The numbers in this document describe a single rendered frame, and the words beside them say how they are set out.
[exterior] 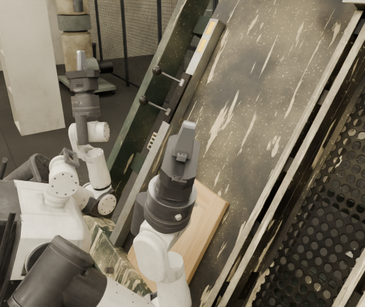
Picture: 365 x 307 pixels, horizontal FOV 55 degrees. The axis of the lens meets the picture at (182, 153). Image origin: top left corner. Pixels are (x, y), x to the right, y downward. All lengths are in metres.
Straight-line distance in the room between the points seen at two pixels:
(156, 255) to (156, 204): 0.11
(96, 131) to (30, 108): 3.93
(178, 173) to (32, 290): 0.37
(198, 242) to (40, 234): 0.50
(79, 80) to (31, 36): 3.74
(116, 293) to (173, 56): 1.05
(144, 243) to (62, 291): 0.19
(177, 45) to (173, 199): 1.05
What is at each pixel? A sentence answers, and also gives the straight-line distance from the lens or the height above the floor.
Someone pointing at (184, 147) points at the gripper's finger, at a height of 1.60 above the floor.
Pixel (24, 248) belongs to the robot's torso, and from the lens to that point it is 0.84.
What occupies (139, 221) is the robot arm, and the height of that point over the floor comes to 1.42.
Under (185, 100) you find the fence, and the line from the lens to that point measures 1.34.
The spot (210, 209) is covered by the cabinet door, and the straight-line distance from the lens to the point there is 1.11.
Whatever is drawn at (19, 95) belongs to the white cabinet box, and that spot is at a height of 0.55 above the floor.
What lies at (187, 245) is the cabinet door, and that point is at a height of 1.07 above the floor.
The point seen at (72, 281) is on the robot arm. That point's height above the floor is 1.32.
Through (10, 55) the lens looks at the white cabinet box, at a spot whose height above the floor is 1.05.
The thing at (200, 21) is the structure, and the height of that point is 1.69.
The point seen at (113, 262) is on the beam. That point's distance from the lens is 1.44.
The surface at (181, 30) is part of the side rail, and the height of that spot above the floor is 1.66.
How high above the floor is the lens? 1.84
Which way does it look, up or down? 26 degrees down
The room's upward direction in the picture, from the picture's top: straight up
